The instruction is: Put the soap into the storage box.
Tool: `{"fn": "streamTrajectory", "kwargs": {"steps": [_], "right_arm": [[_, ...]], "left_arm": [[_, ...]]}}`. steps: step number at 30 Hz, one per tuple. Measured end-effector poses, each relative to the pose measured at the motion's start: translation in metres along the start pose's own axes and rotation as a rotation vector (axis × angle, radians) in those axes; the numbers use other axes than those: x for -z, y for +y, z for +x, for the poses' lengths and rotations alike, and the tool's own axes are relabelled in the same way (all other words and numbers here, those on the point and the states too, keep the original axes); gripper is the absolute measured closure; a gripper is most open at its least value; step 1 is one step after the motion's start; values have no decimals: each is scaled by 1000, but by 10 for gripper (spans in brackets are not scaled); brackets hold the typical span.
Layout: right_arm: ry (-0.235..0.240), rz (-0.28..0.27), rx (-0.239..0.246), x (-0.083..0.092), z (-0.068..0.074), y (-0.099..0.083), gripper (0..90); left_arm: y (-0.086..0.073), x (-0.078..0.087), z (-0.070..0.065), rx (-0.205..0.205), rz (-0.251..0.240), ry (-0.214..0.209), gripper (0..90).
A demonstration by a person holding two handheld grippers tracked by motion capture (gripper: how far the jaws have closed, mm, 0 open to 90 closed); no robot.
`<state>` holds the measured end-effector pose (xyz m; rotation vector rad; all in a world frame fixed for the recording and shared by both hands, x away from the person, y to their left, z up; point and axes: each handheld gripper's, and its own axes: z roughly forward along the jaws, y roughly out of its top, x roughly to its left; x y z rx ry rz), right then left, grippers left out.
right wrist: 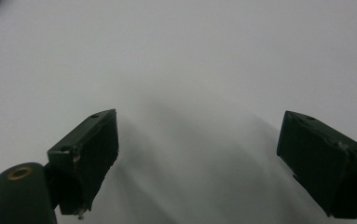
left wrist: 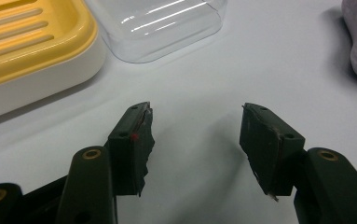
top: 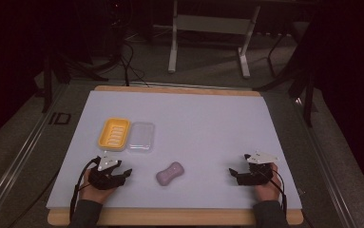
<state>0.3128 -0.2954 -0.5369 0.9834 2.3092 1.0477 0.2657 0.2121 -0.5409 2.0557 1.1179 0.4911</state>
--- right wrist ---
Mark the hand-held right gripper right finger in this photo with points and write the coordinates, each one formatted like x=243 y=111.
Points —
x=322 y=168

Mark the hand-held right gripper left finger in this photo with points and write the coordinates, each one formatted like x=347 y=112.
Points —
x=89 y=155

